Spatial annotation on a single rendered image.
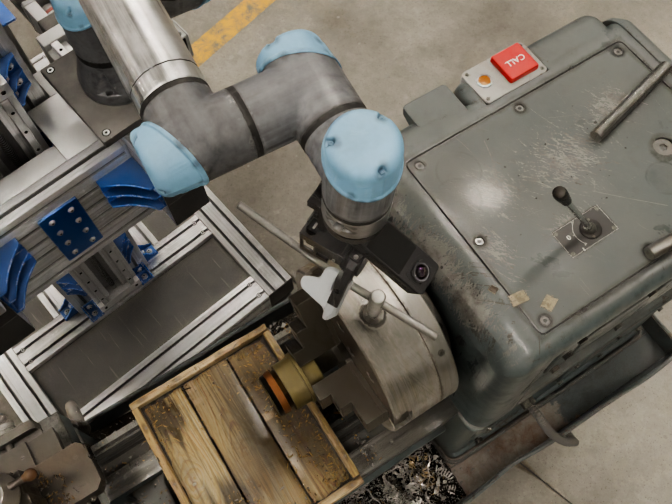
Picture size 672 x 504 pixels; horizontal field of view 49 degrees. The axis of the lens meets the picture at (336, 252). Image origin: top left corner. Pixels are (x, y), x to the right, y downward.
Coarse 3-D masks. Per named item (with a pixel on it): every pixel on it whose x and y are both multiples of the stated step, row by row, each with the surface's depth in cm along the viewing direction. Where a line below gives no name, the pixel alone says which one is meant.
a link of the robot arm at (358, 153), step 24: (336, 120) 66; (360, 120) 66; (384, 120) 67; (312, 144) 70; (336, 144) 65; (360, 144) 66; (384, 144) 66; (336, 168) 65; (360, 168) 65; (384, 168) 65; (336, 192) 69; (360, 192) 67; (384, 192) 68; (336, 216) 74; (360, 216) 72
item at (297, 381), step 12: (288, 360) 120; (312, 360) 120; (276, 372) 118; (288, 372) 118; (300, 372) 117; (312, 372) 119; (264, 384) 118; (276, 384) 118; (288, 384) 117; (300, 384) 118; (312, 384) 119; (276, 396) 117; (288, 396) 118; (300, 396) 118; (312, 396) 119; (276, 408) 122; (288, 408) 118
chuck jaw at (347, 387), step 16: (352, 368) 120; (320, 384) 119; (336, 384) 118; (352, 384) 118; (368, 384) 118; (320, 400) 117; (336, 400) 117; (352, 400) 117; (368, 400) 116; (368, 416) 115; (384, 416) 116
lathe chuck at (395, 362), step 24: (312, 264) 120; (336, 264) 116; (384, 288) 111; (360, 312) 110; (384, 312) 110; (360, 336) 109; (384, 336) 109; (408, 336) 110; (360, 360) 113; (384, 360) 109; (408, 360) 110; (384, 384) 109; (408, 384) 111; (432, 384) 114; (408, 408) 114
